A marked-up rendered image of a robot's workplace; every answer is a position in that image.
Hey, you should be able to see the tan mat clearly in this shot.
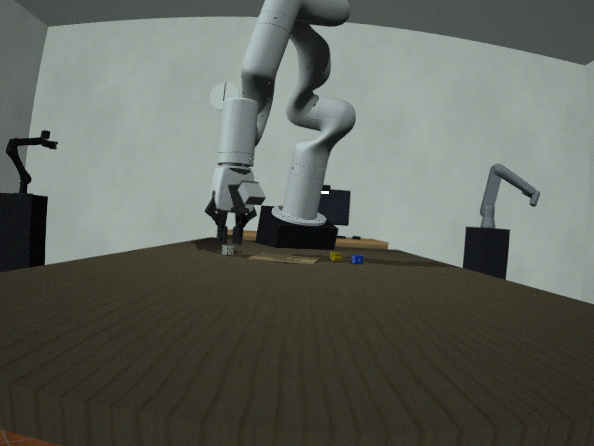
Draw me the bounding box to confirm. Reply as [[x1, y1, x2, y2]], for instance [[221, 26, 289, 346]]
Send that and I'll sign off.
[[249, 253, 319, 264]]

